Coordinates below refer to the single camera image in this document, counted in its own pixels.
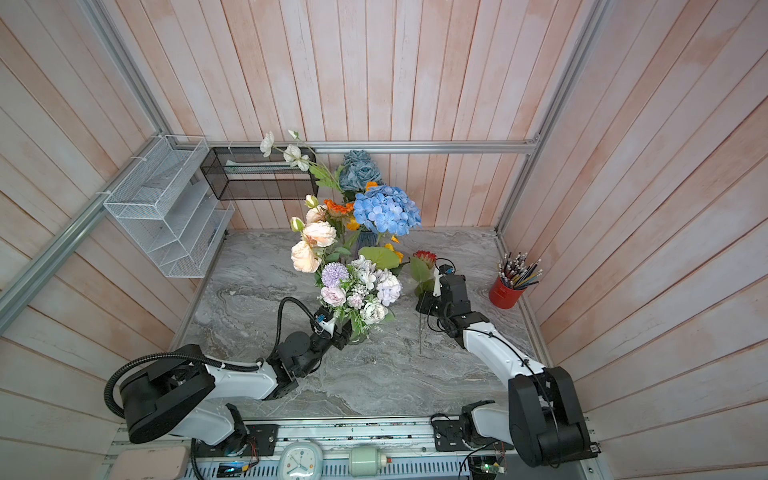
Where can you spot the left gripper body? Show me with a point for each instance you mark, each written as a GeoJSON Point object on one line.
{"type": "Point", "coordinates": [321, 343]}

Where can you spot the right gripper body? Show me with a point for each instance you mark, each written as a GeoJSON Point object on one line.
{"type": "Point", "coordinates": [435, 306]}

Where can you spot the red gerbera stem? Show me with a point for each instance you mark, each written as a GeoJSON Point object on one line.
{"type": "Point", "coordinates": [422, 269]}

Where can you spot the clear grey glass vase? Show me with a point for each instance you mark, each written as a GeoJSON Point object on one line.
{"type": "Point", "coordinates": [355, 332]}

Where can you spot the white lilac flower bunch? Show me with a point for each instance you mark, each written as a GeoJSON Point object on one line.
{"type": "Point", "coordinates": [362, 293]}

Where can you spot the peach peony stem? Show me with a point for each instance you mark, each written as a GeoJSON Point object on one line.
{"type": "Point", "coordinates": [316, 229]}
{"type": "Point", "coordinates": [308, 259]}

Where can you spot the blue purple glass vase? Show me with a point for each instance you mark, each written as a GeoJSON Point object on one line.
{"type": "Point", "coordinates": [367, 239]}

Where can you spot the blue hydrangea stem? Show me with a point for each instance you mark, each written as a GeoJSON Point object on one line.
{"type": "Point", "coordinates": [381, 257]}

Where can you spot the orange gerbera stem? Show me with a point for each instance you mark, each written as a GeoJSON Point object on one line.
{"type": "Point", "coordinates": [339, 216]}

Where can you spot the blue rose bunch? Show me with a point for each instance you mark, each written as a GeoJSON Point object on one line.
{"type": "Point", "coordinates": [357, 170]}

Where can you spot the white flower stem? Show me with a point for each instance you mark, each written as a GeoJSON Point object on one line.
{"type": "Point", "coordinates": [294, 156]}

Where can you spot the orange poppy flower bunch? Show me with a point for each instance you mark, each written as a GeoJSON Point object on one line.
{"type": "Point", "coordinates": [380, 209]}

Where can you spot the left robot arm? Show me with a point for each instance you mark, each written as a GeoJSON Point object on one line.
{"type": "Point", "coordinates": [185, 393]}

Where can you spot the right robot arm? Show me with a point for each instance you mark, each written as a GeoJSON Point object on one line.
{"type": "Point", "coordinates": [542, 419]}

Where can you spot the red pencil cup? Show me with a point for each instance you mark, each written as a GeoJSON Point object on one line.
{"type": "Point", "coordinates": [503, 297]}

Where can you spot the white analog clock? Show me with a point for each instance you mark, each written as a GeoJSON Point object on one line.
{"type": "Point", "coordinates": [301, 461]}

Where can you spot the pale green cylinder device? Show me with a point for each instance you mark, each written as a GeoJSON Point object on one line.
{"type": "Point", "coordinates": [367, 461]}

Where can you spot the green circuit board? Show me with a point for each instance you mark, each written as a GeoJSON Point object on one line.
{"type": "Point", "coordinates": [484, 468]}

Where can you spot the pink box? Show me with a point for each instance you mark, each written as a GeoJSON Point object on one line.
{"type": "Point", "coordinates": [151, 464]}

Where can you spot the black mesh basket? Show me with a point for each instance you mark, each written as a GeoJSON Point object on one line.
{"type": "Point", "coordinates": [244, 174]}

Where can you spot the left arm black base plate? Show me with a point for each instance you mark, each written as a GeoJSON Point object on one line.
{"type": "Point", "coordinates": [260, 441]}

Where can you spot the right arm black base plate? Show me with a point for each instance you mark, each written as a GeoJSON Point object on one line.
{"type": "Point", "coordinates": [460, 434]}

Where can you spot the white wire mesh shelf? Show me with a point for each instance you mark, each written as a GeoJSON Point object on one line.
{"type": "Point", "coordinates": [168, 208]}

